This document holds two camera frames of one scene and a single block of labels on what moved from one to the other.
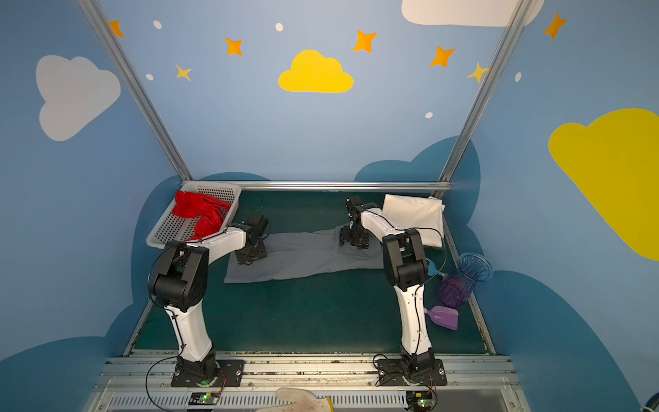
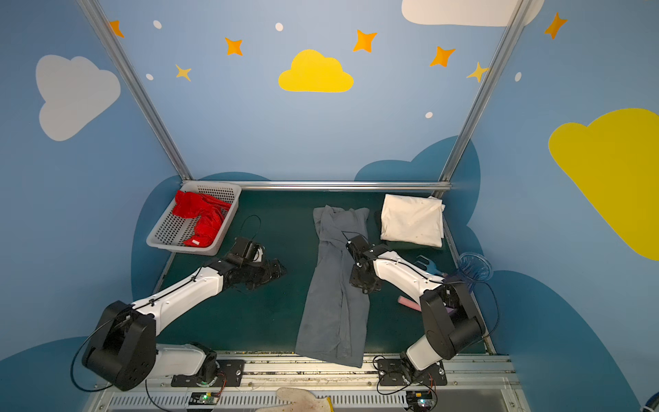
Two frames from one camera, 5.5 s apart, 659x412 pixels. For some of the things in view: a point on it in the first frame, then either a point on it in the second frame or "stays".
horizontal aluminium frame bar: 330,185 stays
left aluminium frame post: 94,14 stays
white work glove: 300,401 stays
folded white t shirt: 424,214 stays
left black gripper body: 250,251 -> 262,271
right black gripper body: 354,237 -> 361,275
